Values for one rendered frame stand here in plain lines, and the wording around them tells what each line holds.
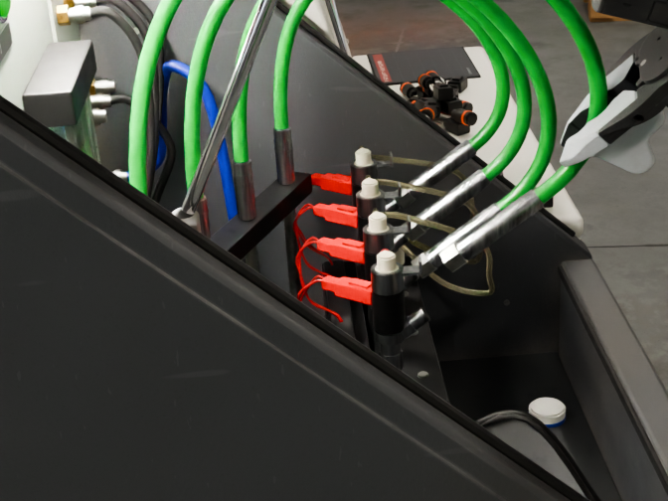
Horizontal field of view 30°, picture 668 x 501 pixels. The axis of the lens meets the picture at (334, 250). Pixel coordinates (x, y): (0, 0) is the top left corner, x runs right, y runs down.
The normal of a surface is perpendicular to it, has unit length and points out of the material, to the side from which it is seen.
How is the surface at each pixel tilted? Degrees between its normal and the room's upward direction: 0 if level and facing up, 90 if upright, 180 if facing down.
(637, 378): 0
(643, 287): 0
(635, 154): 101
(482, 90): 0
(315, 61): 90
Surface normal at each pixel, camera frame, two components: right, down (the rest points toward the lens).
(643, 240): -0.06, -0.88
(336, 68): 0.06, 0.44
